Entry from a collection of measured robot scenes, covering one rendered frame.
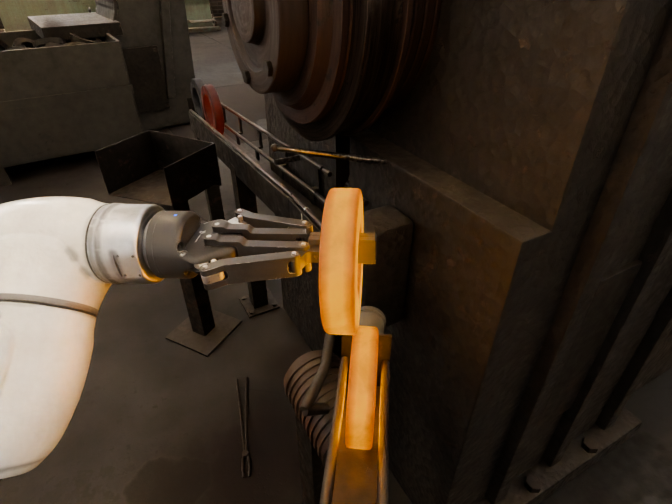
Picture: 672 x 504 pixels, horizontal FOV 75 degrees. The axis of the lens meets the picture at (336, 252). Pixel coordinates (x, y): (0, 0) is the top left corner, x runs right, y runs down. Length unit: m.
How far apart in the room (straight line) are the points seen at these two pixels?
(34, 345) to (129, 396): 1.13
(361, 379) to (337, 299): 0.15
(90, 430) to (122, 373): 0.21
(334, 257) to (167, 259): 0.18
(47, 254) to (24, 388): 0.13
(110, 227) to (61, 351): 0.13
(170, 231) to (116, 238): 0.05
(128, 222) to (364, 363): 0.30
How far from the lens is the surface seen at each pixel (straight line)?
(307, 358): 0.87
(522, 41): 0.65
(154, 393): 1.60
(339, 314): 0.41
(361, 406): 0.53
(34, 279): 0.53
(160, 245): 0.48
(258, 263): 0.43
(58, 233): 0.53
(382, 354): 0.67
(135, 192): 1.44
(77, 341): 0.53
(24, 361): 0.51
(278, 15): 0.69
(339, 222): 0.40
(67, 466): 1.55
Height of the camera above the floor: 1.18
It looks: 35 degrees down
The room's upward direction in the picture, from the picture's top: straight up
